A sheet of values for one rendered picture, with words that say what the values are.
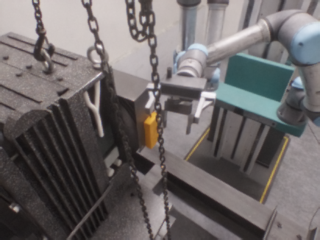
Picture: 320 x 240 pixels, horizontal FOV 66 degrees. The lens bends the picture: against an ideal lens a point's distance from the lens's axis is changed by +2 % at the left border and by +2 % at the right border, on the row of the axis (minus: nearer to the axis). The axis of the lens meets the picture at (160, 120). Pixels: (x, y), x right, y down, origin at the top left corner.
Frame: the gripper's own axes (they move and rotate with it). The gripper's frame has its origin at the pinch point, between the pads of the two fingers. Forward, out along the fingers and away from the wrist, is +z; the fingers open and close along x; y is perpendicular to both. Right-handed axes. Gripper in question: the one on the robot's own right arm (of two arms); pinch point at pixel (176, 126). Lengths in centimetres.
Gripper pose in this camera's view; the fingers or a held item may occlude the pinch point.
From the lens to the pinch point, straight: 124.0
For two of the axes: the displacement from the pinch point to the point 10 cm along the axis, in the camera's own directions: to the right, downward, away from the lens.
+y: 4.7, -2.8, 8.4
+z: -0.6, 9.4, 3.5
